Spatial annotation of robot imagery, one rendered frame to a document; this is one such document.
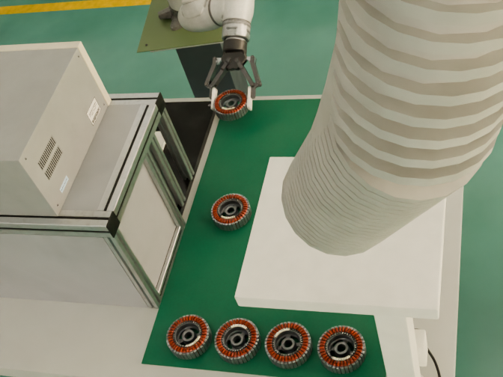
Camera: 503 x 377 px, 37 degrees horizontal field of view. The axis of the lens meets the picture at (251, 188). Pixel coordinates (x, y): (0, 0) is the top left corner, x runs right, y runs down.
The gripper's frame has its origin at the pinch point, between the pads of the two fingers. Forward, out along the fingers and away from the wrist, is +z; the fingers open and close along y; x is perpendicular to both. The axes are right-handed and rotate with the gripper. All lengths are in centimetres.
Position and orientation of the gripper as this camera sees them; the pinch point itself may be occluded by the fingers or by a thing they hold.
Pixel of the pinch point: (231, 104)
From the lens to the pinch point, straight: 232.8
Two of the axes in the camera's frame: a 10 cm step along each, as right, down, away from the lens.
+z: -0.6, 9.9, -1.4
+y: 9.5, 0.1, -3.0
